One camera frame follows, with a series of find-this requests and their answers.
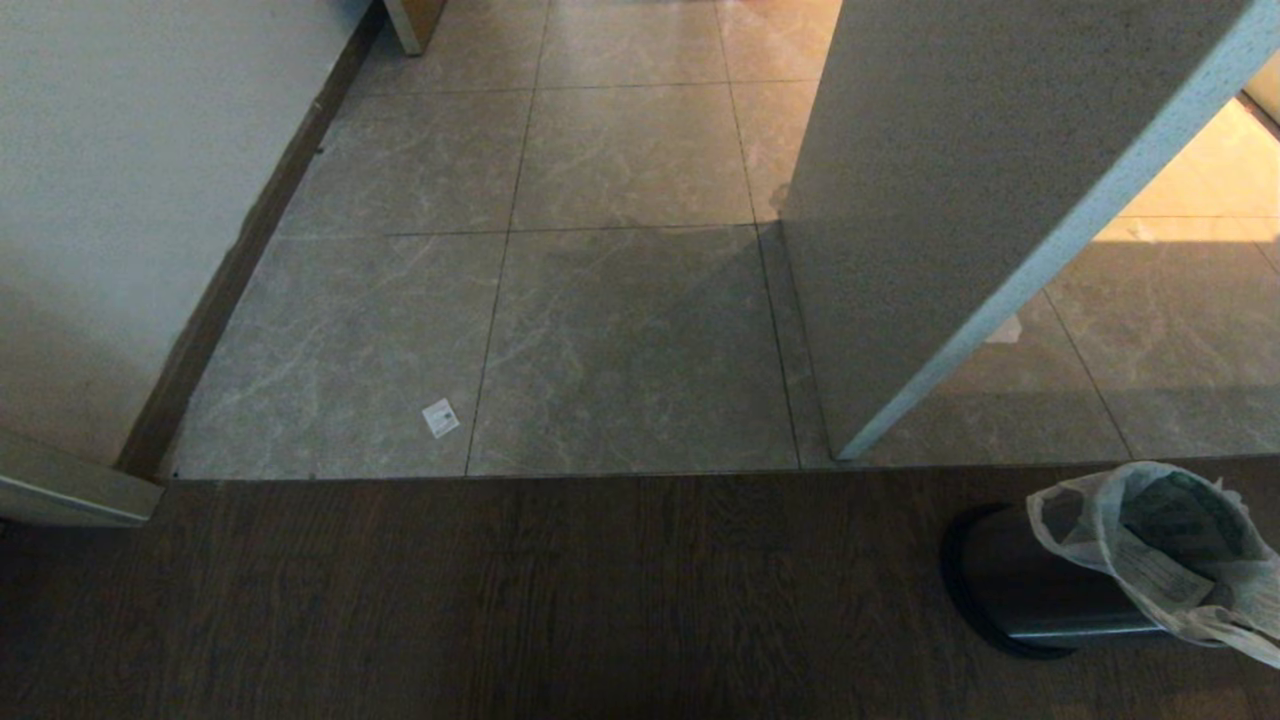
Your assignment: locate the white door frame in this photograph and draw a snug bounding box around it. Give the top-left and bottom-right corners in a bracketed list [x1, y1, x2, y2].
[0, 428, 165, 528]

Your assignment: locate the steel trash bin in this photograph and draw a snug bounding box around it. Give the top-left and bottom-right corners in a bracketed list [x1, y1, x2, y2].
[940, 503, 1233, 660]

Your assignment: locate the wooden door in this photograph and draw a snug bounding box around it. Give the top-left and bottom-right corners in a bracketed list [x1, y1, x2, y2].
[382, 0, 448, 57]

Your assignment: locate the clear plastic trash bag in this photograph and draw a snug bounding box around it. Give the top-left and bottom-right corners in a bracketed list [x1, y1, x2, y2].
[1027, 461, 1280, 670]

